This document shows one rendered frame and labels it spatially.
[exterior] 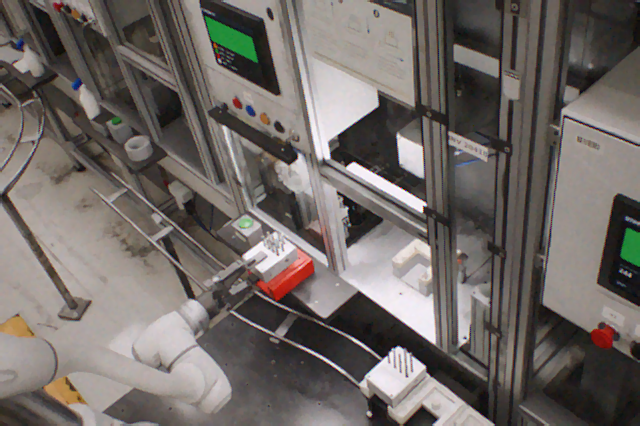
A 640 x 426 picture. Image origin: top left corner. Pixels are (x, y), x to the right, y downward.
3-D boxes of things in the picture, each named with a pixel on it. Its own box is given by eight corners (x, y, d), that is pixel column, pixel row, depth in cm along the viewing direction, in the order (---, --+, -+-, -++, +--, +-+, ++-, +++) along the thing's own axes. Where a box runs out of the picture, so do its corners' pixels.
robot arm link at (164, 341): (173, 316, 189) (203, 351, 186) (126, 352, 183) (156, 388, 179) (170, 302, 180) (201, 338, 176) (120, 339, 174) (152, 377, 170)
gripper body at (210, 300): (213, 326, 186) (239, 305, 190) (204, 307, 180) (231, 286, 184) (198, 312, 191) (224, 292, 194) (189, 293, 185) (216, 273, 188)
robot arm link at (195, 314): (188, 322, 177) (206, 308, 180) (170, 304, 183) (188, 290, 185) (198, 342, 183) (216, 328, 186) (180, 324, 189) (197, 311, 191)
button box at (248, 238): (239, 249, 216) (230, 223, 208) (258, 236, 220) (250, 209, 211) (254, 261, 212) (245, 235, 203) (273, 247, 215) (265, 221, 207)
